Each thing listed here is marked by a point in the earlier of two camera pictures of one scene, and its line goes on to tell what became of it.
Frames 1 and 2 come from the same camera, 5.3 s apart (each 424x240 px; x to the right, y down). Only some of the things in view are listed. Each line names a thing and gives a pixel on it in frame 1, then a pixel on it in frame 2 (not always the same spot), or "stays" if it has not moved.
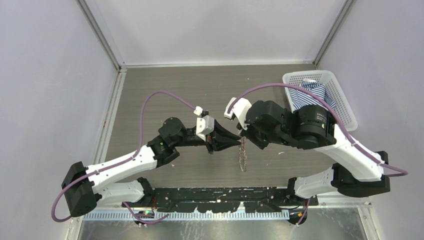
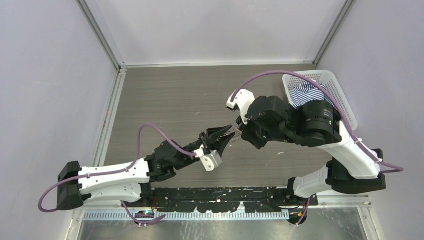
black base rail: [218, 200] stays
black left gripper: [212, 143] → [212, 133]
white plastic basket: [344, 111] stays
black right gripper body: [260, 140] stays
